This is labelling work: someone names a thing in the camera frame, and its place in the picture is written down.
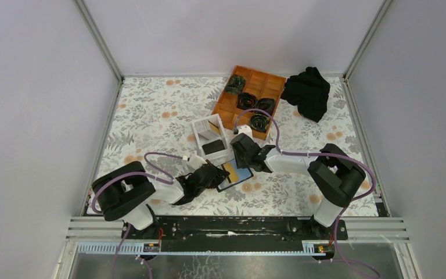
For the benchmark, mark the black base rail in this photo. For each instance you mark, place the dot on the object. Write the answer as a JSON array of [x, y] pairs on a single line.
[[238, 231]]

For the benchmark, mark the white plastic card box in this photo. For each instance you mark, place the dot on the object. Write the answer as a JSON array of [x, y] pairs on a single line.
[[218, 157]]

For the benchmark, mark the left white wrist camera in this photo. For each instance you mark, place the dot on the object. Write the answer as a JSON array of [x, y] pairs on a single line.
[[195, 161]]

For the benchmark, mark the slotted cable duct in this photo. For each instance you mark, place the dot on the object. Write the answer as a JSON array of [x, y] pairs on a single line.
[[152, 249]]

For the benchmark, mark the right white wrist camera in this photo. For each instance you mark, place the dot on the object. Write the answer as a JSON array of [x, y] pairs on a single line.
[[244, 129]]

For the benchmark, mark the black card in box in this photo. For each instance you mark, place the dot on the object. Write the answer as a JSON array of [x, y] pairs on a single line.
[[213, 147]]

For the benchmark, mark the orange compartment tray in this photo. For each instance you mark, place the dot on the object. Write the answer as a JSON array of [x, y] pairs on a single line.
[[246, 91]]

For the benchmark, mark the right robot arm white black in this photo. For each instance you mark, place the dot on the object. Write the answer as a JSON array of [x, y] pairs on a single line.
[[337, 175]]

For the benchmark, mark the black crumpled cloth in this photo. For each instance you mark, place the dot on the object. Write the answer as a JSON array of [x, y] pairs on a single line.
[[309, 92]]

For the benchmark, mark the dark rolled item middle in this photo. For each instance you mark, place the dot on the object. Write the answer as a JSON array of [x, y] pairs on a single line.
[[246, 101]]

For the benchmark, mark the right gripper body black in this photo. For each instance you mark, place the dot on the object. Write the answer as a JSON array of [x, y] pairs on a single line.
[[241, 161]]

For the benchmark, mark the dark rolled item bottom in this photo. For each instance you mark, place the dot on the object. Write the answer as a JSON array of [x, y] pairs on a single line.
[[259, 122]]

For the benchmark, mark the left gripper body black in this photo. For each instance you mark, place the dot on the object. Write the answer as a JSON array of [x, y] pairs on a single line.
[[215, 181]]

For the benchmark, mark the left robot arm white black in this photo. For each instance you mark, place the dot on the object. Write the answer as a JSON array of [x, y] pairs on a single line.
[[124, 194]]

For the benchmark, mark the black leather card holder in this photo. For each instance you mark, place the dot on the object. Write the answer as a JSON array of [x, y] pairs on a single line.
[[244, 174]]

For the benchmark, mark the dark rolled item right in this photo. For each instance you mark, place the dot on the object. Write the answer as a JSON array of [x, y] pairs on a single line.
[[266, 104]]

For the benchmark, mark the dark rolled item top left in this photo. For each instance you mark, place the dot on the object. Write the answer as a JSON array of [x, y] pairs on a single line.
[[235, 85]]

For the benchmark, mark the dark rolled item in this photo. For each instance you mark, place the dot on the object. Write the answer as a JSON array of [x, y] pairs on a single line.
[[235, 85], [266, 104], [259, 122], [246, 101]]

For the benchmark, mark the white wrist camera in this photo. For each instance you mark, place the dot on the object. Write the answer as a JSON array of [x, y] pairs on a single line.
[[244, 129], [195, 161]]

